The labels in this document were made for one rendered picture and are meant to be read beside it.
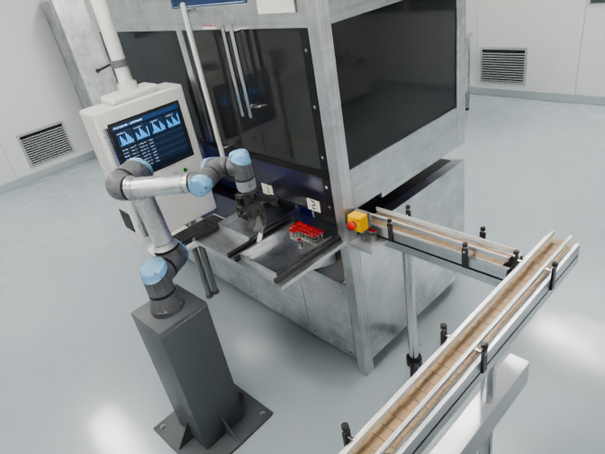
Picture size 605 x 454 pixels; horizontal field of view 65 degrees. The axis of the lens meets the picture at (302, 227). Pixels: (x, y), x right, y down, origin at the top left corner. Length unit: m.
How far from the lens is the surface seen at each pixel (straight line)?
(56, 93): 7.21
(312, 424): 2.60
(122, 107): 2.55
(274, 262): 2.13
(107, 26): 2.58
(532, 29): 6.53
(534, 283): 1.86
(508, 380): 2.03
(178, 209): 2.78
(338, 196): 2.08
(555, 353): 2.95
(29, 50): 7.12
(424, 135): 2.48
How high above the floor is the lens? 2.06
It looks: 30 degrees down
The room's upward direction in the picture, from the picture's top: 11 degrees counter-clockwise
